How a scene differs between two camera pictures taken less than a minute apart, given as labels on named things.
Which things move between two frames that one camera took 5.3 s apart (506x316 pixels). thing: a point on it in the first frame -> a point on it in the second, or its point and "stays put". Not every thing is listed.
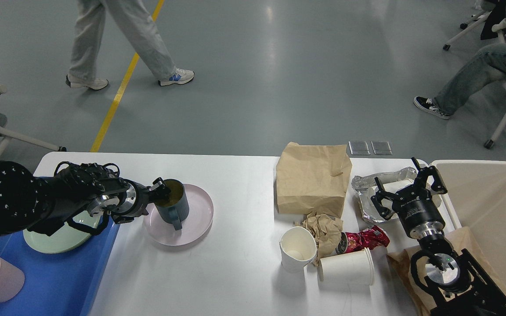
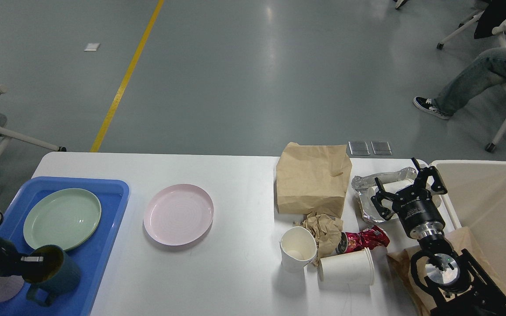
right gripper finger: (438, 187) stays put
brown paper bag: (312, 178) stays put
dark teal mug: (175, 207) -> (59, 275)
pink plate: (200, 219) stays put
